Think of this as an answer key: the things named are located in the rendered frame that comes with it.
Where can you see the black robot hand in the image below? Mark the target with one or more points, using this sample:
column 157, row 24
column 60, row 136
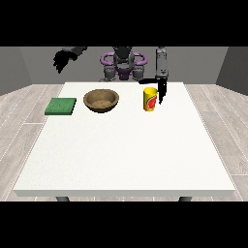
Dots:
column 161, row 87
column 62, row 60

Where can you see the yellow cup with melon print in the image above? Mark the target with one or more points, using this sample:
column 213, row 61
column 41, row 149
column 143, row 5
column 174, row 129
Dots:
column 150, row 99

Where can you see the green square pad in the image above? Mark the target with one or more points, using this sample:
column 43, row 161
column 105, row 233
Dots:
column 60, row 106

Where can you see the brown wooden bowl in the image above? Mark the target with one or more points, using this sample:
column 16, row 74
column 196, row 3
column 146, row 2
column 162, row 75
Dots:
column 101, row 100

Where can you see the grey robot trunk purple rings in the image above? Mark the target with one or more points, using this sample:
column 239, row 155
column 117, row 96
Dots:
column 123, row 66

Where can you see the dark table leg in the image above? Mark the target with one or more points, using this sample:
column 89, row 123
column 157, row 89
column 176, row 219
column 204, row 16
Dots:
column 62, row 199
column 185, row 199

